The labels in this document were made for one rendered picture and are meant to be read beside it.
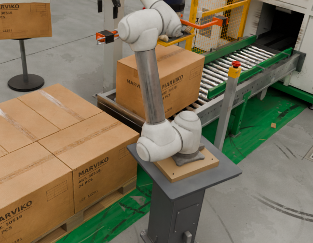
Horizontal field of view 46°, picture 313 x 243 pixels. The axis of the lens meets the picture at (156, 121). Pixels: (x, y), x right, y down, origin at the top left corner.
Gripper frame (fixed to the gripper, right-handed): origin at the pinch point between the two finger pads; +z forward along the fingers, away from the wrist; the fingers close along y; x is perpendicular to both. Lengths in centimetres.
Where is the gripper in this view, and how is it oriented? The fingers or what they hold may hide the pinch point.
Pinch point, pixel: (107, 13)
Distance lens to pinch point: 233.9
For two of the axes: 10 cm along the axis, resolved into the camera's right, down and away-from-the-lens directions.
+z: -0.9, 8.3, 5.5
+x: -6.7, 3.6, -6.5
